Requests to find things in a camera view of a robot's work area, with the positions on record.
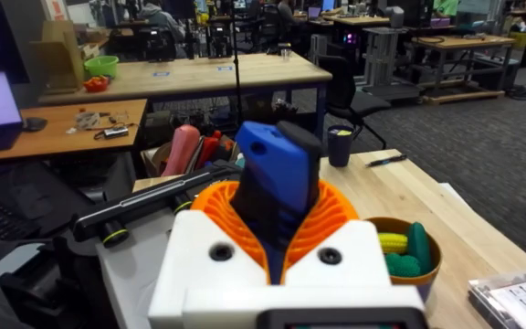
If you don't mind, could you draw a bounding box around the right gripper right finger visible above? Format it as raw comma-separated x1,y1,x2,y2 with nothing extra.
283,180,392,287

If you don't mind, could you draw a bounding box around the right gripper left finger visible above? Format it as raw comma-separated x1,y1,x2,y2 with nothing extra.
147,180,271,329

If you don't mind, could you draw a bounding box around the brown tub of toys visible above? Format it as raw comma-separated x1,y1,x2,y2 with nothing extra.
365,216,443,302

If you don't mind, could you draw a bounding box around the black pen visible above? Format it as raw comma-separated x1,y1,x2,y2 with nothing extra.
365,154,408,168

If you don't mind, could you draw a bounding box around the dark cup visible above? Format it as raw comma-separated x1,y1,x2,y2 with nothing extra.
326,124,354,168

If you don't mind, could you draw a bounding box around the box of assorted items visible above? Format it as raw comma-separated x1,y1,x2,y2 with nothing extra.
142,123,246,179

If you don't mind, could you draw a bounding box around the black laptop keyboard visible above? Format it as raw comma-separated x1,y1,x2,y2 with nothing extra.
0,162,93,241

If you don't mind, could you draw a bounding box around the small grey device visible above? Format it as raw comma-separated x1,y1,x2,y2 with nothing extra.
93,125,130,141

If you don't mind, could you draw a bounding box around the small wooden desk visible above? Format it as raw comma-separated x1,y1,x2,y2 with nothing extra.
0,99,149,165

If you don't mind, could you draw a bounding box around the black office chair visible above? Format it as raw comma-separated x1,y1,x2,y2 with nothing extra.
317,53,393,151

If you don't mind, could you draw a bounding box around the clear plastic parts box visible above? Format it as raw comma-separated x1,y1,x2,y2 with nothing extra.
467,271,526,329

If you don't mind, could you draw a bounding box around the black computer mouse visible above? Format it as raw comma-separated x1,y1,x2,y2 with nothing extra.
23,116,48,133

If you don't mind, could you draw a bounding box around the long wooden table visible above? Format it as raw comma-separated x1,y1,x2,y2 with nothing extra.
37,52,333,141

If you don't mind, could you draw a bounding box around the black tripod pole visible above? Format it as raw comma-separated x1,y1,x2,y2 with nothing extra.
229,0,244,124

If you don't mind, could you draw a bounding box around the green bowl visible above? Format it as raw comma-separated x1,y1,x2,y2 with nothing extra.
83,55,120,79

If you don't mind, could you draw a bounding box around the cardboard box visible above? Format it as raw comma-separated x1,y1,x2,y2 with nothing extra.
29,20,86,95

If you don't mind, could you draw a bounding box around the person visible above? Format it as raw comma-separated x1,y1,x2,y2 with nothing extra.
431,0,460,17
137,0,186,43

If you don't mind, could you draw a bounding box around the wooden table with metal frame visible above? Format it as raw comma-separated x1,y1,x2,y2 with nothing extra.
411,35,518,105

